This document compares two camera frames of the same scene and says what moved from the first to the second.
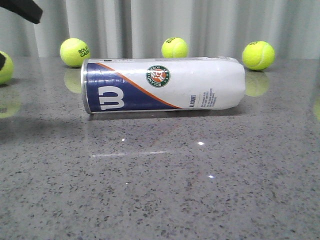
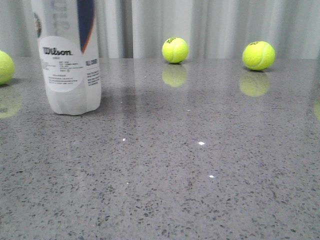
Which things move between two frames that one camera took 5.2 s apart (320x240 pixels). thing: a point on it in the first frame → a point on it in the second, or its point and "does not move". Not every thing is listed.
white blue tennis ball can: (121, 85) → (67, 36)
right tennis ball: (258, 55) does not move
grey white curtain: (138, 28) does not move
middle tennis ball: (175, 47) does not move
